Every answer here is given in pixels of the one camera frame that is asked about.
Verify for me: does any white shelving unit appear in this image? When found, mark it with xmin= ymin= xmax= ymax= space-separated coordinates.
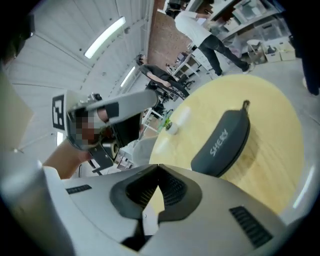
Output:
xmin=209 ymin=0 xmax=288 ymax=45

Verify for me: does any black zippered case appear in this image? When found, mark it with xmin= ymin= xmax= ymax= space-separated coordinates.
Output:
xmin=190 ymin=99 xmax=251 ymax=178

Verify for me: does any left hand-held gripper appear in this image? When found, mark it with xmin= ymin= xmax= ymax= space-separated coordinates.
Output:
xmin=51 ymin=89 xmax=159 ymax=152

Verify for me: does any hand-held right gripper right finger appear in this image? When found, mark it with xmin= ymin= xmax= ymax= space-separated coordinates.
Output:
xmin=139 ymin=163 xmax=289 ymax=256

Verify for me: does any white storage box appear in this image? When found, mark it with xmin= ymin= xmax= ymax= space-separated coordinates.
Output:
xmin=263 ymin=44 xmax=281 ymax=63
xmin=278 ymin=41 xmax=296 ymax=62

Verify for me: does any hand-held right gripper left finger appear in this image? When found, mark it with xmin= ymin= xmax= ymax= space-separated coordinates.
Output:
xmin=63 ymin=163 xmax=161 ymax=245

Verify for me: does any person's left forearm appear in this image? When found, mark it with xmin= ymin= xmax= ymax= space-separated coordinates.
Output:
xmin=42 ymin=138 xmax=92 ymax=180

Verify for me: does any ceiling strip light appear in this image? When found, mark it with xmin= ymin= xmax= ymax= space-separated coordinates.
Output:
xmin=119 ymin=66 xmax=136 ymax=88
xmin=83 ymin=16 xmax=126 ymax=60

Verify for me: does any small potted green plant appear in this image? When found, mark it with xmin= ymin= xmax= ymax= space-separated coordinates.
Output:
xmin=163 ymin=117 xmax=180 ymax=136

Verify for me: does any round wooden table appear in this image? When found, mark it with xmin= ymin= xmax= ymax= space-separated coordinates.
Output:
xmin=148 ymin=73 xmax=306 ymax=216

